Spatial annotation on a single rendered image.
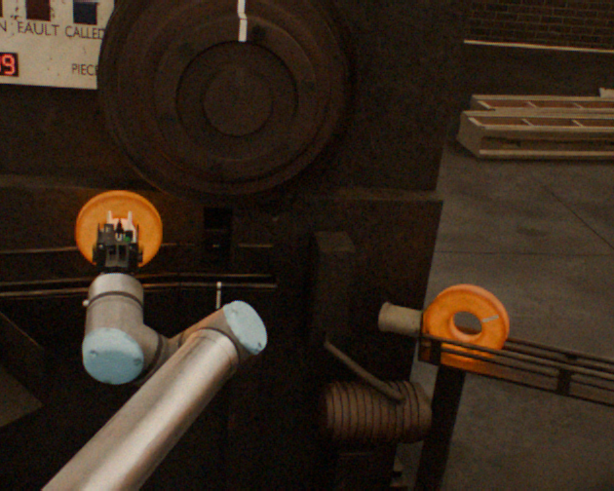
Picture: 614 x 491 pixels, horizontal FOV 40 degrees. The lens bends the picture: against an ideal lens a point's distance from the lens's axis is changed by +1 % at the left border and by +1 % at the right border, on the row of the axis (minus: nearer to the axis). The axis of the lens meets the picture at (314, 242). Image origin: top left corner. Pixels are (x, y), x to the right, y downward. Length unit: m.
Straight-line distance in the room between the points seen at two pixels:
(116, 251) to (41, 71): 0.39
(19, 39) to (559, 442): 1.87
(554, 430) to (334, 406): 1.15
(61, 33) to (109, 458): 0.87
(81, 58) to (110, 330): 0.56
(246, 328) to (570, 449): 1.54
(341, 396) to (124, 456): 0.75
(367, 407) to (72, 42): 0.90
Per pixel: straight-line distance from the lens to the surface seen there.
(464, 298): 1.67
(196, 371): 1.22
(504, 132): 5.02
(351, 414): 1.73
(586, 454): 2.69
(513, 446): 2.62
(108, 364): 1.36
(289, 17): 1.49
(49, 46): 1.67
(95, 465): 1.05
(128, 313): 1.38
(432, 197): 1.84
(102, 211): 1.61
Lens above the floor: 1.52
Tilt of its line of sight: 25 degrees down
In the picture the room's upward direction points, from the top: 7 degrees clockwise
